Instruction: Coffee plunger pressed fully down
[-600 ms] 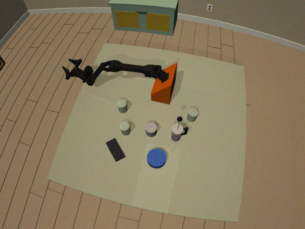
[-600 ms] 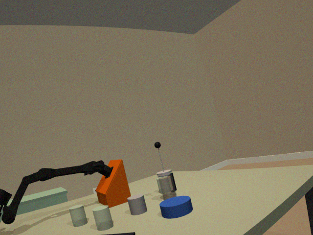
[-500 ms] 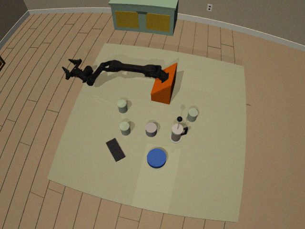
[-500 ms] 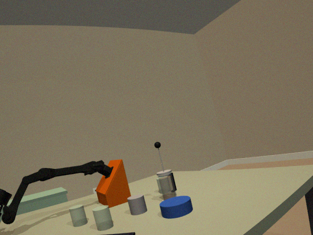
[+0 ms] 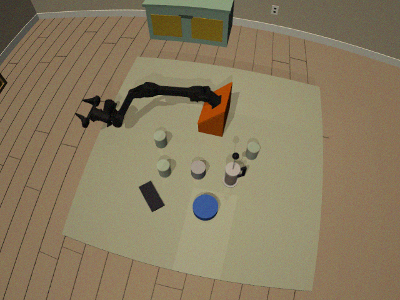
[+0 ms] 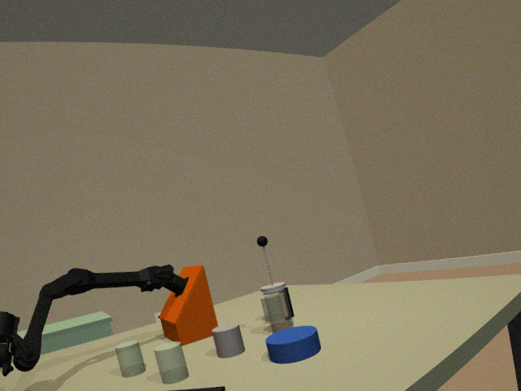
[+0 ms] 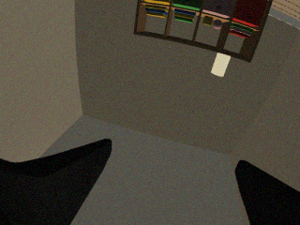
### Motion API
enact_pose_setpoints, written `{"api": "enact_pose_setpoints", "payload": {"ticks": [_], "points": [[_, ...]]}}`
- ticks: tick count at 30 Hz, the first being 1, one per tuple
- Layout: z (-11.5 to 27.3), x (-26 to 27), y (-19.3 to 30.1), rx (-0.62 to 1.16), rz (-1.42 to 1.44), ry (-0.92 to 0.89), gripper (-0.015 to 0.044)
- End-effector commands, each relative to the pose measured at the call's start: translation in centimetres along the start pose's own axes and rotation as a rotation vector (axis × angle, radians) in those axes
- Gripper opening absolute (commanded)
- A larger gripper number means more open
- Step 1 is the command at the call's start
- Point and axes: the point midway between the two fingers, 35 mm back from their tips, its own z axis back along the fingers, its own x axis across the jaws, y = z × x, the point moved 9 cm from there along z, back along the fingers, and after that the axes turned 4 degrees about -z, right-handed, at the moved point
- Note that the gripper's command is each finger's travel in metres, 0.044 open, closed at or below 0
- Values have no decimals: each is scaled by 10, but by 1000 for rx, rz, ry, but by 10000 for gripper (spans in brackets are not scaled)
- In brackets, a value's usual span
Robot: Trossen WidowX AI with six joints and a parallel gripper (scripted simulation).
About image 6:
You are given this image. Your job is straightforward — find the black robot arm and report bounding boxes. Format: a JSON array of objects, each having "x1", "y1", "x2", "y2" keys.
[{"x1": 0, "y1": 265, "x2": 189, "y2": 376}]

